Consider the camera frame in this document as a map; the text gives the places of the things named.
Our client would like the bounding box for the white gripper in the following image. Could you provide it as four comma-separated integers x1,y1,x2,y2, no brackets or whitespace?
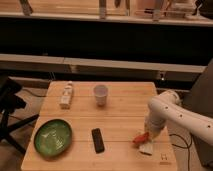
144,122,162,140

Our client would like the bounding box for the red pepper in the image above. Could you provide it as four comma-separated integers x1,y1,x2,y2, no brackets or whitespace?
133,132,149,144

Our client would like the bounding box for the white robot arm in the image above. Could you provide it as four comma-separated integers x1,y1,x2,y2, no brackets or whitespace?
145,90,213,146

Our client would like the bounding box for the black remote control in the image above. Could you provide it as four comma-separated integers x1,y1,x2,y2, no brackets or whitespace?
92,128,105,153

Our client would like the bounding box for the white paper cup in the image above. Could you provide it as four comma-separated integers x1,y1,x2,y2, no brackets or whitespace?
93,85,108,106

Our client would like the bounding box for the white bottle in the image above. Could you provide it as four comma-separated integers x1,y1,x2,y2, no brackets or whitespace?
60,81,73,109

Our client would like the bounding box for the green plate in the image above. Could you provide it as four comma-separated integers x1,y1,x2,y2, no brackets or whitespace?
34,119,72,158

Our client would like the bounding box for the black tripod stand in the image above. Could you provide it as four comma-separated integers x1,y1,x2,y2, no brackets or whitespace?
0,75,39,154

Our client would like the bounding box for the wooden shelf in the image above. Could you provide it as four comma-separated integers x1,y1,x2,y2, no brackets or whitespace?
0,53,205,82

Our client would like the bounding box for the black cable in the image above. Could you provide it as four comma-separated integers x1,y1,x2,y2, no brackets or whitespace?
169,133,194,171

